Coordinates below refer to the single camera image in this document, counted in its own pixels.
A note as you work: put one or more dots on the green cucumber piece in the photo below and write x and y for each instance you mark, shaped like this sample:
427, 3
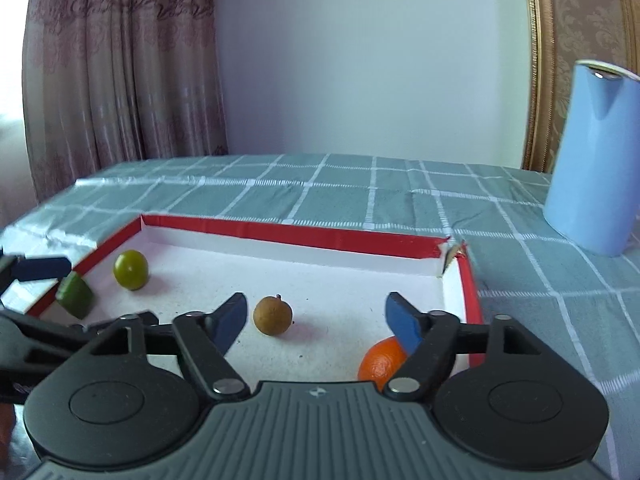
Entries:
75, 295

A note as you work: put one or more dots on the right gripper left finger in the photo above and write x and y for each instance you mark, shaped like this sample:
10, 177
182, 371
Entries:
116, 434

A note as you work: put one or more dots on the teal plaid bedsheet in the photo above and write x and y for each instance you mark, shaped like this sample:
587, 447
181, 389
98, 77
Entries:
585, 306

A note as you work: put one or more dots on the red shallow cardboard box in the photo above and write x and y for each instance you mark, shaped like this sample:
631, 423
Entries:
336, 282

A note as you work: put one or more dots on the green round fruit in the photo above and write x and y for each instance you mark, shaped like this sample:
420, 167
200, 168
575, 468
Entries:
131, 269

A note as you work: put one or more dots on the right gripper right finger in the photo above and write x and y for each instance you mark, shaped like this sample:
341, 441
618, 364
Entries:
496, 390

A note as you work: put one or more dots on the pink patterned curtain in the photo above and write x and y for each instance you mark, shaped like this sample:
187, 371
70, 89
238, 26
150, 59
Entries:
108, 81

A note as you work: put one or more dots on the blue electric kettle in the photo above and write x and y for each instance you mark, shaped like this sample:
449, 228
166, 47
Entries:
593, 199

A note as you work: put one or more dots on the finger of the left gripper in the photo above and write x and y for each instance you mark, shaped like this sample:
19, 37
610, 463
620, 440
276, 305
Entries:
46, 361
29, 269

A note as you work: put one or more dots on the gold wall frame moulding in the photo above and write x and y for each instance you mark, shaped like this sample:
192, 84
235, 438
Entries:
562, 32

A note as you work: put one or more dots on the brown longan fruit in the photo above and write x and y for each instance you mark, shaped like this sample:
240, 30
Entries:
272, 316

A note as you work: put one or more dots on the orange tangerine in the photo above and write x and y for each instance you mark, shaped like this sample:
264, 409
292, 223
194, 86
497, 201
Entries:
381, 362

